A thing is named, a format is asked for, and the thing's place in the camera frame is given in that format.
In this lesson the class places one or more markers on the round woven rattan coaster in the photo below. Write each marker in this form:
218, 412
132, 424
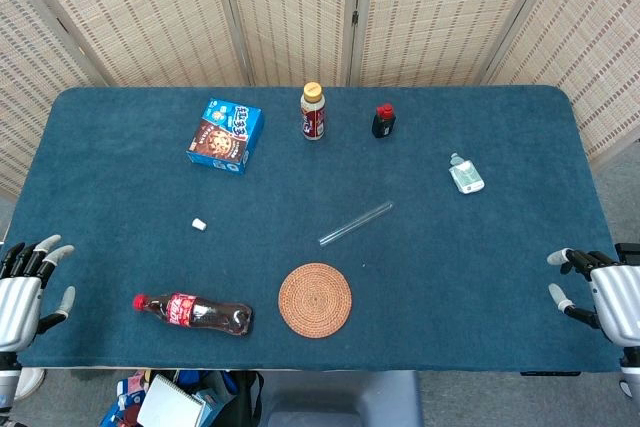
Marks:
315, 300

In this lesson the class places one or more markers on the woven bamboo screen panel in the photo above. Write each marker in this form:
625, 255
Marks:
295, 17
430, 17
590, 47
150, 22
30, 72

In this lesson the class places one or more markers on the white spiral notebook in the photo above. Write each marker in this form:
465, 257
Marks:
170, 402

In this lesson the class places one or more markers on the small white stopper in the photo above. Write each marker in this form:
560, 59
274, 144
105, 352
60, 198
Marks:
199, 225

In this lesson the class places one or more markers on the white shoe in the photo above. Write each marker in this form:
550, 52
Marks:
30, 382

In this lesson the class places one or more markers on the clear glass test tube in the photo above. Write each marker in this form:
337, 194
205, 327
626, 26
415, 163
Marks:
356, 223

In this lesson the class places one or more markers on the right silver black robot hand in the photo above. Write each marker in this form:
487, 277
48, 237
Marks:
617, 297

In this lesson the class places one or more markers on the black box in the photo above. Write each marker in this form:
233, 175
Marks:
629, 253

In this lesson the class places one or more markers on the black bottle with red cap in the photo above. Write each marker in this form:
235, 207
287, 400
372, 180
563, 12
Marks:
383, 124

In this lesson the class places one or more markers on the small green white sanitizer bottle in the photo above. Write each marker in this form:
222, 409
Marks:
467, 178

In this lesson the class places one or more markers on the cola bottle with red label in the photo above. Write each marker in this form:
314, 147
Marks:
200, 312

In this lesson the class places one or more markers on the blue red snack package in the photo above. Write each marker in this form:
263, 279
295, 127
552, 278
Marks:
125, 399

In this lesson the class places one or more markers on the blue cookie box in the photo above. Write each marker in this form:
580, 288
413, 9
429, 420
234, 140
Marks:
225, 137

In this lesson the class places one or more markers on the blue table cloth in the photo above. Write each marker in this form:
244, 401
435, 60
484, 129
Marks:
450, 272

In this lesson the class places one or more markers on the coffee bottle with yellow cap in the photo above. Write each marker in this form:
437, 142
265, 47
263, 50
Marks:
313, 119

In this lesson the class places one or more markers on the black screen hinge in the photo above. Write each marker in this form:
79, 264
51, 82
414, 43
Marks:
355, 17

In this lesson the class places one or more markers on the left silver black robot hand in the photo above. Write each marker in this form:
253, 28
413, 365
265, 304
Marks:
17, 302

